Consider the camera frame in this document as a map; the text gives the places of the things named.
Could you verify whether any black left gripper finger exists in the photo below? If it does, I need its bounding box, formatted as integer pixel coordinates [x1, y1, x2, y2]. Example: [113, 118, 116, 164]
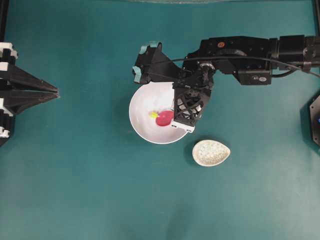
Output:
[1, 63, 58, 93]
[4, 91, 59, 115]

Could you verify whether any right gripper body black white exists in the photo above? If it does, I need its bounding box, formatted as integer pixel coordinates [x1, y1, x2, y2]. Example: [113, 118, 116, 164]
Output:
[171, 68, 215, 133]

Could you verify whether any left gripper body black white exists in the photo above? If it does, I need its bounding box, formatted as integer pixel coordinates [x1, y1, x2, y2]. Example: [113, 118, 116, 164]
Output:
[0, 42, 18, 147]

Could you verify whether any red plastic spoon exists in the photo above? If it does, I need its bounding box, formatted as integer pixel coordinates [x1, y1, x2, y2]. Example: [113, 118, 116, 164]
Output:
[155, 110, 174, 127]

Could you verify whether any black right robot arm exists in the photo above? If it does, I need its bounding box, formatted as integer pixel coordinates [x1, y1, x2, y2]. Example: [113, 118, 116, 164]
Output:
[169, 35, 320, 133]

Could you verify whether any white round bowl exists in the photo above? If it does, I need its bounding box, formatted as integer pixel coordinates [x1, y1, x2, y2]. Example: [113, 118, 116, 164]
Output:
[128, 82, 187, 145]

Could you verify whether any yellow hexagonal prism block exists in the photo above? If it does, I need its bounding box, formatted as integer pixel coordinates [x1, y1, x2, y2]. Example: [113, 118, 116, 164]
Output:
[149, 112, 159, 119]

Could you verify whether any crackle-glaze spoon rest dish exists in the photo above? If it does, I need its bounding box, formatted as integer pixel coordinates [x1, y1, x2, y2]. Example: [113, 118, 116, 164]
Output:
[192, 139, 231, 167]

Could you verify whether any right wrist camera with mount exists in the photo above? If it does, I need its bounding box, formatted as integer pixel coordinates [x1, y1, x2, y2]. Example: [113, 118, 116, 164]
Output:
[132, 41, 191, 85]

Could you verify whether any black aluminium frame rail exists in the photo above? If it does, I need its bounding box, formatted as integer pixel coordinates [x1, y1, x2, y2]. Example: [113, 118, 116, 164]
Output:
[0, 0, 9, 42]

